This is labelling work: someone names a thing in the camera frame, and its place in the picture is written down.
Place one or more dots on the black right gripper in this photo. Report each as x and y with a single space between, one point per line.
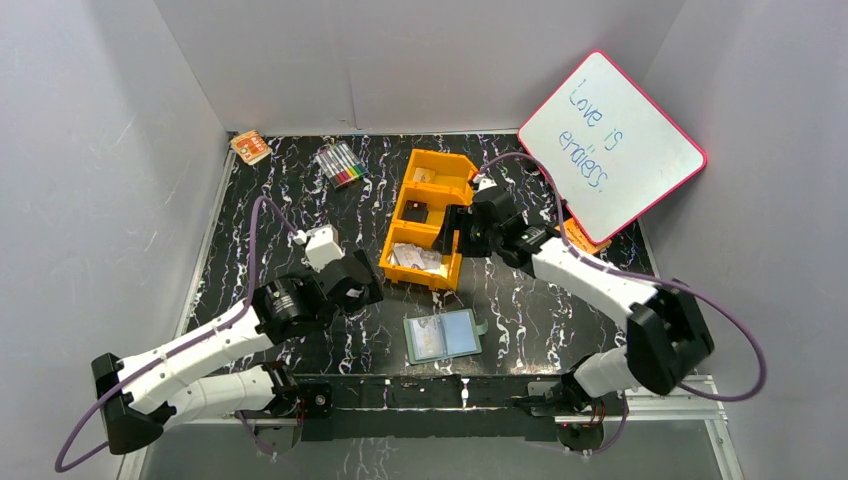
457 218

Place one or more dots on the orange cover book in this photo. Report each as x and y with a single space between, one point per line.
577 237

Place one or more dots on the small orange card box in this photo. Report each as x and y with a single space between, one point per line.
250 147

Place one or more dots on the beige item in bin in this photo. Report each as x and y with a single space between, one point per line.
422 175

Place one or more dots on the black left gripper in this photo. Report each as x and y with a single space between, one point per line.
361 279

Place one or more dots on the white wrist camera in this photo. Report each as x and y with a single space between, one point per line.
482 182
321 246

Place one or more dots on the black item in bin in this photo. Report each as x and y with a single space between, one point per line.
415 211

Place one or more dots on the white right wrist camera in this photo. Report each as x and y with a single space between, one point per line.
482 182

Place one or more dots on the orange three-compartment bin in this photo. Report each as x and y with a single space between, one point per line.
432 182

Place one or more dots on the mint green card holder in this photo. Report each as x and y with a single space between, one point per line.
461 333

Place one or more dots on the pack of coloured markers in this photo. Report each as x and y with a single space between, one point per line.
340 165

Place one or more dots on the aluminium rail frame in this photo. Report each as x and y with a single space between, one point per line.
679 436

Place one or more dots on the grey card in bin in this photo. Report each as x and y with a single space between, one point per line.
417 258

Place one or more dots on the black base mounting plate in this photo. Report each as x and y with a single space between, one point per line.
530 407

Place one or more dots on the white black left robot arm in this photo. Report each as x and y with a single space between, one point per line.
147 394

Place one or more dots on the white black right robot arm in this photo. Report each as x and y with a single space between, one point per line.
666 334

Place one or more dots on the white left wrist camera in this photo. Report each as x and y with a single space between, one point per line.
321 246

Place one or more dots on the pink framed whiteboard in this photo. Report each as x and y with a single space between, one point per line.
612 152

